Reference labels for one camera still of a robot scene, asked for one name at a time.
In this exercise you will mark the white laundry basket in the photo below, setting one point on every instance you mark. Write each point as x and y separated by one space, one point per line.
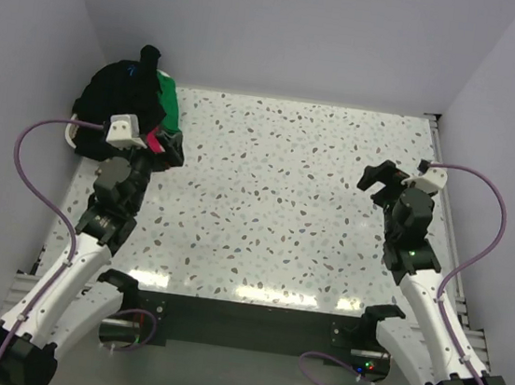
71 132

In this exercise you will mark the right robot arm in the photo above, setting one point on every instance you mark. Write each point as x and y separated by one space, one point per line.
444 356

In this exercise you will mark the black t-shirt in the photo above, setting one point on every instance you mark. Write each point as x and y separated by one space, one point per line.
131 87

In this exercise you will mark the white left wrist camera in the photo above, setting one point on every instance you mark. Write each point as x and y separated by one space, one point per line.
123 132

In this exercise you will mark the right side aluminium rail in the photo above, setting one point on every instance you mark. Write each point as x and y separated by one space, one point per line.
456 284

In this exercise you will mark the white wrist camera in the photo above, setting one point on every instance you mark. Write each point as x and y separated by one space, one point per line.
430 179
123 132

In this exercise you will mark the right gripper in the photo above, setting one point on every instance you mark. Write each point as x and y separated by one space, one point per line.
388 174

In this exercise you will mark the green t-shirt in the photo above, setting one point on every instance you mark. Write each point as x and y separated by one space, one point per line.
169 102

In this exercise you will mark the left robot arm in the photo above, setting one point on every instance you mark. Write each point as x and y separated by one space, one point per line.
53 316

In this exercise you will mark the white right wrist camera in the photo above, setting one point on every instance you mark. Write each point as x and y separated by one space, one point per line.
430 179

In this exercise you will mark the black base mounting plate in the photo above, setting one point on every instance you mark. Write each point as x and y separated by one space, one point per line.
260 328

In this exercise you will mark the pink t-shirt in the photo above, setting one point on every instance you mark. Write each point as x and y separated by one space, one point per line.
153 143

